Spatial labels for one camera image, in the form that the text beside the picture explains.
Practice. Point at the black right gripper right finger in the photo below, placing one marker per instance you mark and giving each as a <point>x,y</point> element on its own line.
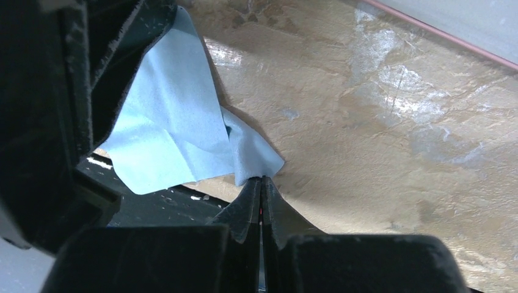
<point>299,257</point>

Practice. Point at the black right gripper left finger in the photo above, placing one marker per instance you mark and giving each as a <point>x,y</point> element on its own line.
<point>221,256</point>

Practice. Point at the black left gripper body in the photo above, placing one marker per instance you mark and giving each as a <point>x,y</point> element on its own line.
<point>66,70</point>

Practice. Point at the light blue cloth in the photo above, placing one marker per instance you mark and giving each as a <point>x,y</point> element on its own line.
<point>172,130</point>

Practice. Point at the pink music stand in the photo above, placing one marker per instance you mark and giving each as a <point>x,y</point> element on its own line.
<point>488,28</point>

